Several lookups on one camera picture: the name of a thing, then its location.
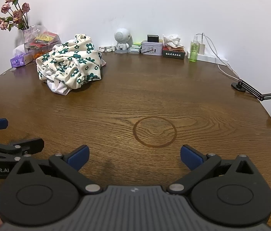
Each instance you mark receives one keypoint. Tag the green spray bottle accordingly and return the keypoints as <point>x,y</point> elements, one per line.
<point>193,51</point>

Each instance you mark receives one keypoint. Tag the white power strip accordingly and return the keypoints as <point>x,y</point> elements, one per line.
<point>210,58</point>

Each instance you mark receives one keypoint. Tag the white charger plug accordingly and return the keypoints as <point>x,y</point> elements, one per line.
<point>201,48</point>

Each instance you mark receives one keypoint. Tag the red and dark tissue box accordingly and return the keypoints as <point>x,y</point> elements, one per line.
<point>174,53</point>

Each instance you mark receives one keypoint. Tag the dried pink flower bouquet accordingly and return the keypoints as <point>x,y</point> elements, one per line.
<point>14,14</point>

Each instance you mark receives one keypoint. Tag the white robot figurine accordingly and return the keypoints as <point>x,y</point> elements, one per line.
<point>122,41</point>

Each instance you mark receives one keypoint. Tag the black phone holder stand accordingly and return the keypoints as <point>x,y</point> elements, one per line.
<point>250,89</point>

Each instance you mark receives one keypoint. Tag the clear plastic snack bag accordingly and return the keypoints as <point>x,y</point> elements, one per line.
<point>39,39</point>

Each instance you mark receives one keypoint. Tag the small green white bottle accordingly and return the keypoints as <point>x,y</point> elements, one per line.
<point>135,48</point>

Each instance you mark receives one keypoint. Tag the purple tissue box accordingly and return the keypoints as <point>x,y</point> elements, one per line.
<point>21,60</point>

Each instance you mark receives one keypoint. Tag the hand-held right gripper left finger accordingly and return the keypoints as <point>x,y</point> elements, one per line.
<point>79,157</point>

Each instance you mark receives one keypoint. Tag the small white box black lid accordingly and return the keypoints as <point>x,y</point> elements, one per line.
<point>151,48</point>

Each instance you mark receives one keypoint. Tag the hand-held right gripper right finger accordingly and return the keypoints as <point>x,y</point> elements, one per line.
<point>190,157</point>

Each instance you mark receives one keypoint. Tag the small white plastic holder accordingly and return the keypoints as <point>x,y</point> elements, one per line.
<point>106,48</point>

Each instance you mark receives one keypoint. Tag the cream green floral cloth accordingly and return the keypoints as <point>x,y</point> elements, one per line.
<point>73,62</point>

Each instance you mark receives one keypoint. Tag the crumpled white tissue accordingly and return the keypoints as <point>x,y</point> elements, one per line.
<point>172,41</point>

